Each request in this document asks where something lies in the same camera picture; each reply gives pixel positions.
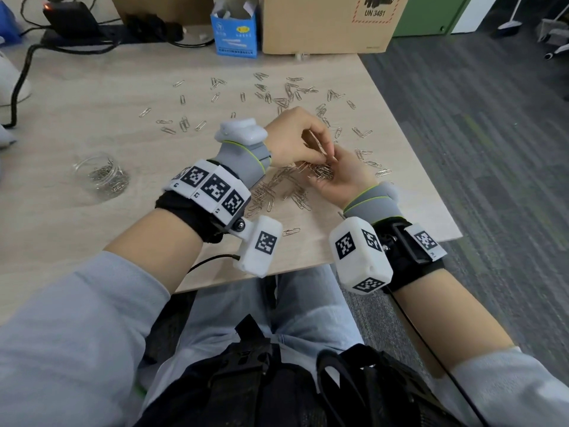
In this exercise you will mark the person's right hand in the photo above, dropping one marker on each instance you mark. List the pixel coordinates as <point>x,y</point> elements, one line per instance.
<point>351,180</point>

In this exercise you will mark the black charger adapter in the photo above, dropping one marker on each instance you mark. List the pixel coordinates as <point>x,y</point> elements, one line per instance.
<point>71,19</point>

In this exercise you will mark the white cartoon bottle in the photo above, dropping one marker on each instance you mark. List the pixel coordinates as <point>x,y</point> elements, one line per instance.
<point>11,80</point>

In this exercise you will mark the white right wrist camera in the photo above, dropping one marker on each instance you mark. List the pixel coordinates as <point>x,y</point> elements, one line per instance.
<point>360,253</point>

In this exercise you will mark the black backpack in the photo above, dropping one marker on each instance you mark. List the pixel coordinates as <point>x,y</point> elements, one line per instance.
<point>266,391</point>

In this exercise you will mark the small blue box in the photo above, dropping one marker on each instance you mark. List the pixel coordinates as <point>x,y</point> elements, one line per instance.
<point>9,26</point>

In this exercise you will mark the silver paper clip bundle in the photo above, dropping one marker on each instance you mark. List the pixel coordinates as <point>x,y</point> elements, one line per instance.
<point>322,172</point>
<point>106,177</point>

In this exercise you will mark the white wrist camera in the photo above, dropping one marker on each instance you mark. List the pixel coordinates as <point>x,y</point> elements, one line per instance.
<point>360,253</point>
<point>262,246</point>

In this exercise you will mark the small clear plastic jar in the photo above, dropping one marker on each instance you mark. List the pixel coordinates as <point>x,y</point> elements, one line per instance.
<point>100,166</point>

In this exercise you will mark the silver paper clips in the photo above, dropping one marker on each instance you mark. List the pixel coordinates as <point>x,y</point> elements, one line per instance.
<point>271,193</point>

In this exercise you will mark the grey wrist brace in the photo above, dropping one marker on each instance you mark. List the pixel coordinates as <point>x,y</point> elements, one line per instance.
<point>244,162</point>
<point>373,204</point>

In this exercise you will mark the green cabinet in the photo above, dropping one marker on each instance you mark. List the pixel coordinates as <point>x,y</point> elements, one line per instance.
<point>431,15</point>

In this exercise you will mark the blue paper clip box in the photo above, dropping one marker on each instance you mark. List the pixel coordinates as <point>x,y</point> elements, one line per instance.
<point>233,39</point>

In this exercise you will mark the white broom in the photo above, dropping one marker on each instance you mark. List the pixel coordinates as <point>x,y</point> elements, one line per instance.
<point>511,24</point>

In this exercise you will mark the right marker wristband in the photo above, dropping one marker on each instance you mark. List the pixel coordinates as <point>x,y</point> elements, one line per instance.
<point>413,262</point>

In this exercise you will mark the person's left hand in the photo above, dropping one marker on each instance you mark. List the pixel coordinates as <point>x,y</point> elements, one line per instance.
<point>291,137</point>

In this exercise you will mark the left marker wristband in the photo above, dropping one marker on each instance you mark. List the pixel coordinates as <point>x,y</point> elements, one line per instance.
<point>213,188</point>

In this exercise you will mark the cardboard box with red label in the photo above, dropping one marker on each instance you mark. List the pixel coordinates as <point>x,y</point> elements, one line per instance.
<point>311,26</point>

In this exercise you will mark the black power strip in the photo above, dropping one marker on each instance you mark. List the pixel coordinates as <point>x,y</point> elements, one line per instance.
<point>133,34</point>

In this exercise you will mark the person's right forearm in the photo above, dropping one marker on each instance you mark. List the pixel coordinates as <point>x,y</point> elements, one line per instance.
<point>449,311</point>

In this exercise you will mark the plain brown cardboard box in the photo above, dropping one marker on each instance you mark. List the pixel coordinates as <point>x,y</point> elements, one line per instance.
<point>169,8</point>

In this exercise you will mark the marker wristband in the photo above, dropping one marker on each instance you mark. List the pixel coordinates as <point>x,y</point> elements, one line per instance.
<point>213,188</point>
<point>413,262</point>

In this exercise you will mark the grey right wrist brace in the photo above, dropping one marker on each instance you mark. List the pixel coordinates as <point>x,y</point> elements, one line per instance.
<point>373,204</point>

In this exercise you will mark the person's left forearm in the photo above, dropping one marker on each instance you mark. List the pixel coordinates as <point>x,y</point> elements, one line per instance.
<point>146,257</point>

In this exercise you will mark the person's left leg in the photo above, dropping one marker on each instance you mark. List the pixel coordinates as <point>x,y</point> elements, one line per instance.
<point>231,306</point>

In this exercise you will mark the wooden desk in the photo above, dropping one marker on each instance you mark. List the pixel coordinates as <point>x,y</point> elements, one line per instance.
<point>89,97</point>

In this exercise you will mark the person's leg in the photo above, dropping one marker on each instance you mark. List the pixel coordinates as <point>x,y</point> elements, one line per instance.
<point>320,306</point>
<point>231,306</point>

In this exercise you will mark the grey left wrist brace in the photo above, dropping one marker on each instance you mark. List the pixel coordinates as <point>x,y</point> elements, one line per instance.
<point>244,162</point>

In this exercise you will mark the white left hand tracker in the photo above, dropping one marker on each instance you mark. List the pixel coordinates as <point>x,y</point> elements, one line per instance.
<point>240,132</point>

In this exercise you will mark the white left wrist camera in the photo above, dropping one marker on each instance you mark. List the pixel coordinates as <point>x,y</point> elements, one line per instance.
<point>262,246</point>

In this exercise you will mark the person's right leg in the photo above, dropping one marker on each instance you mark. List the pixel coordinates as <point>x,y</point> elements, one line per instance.
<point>320,306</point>

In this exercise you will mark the office chair base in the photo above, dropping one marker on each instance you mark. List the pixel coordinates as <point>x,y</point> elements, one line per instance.
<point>553,33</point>

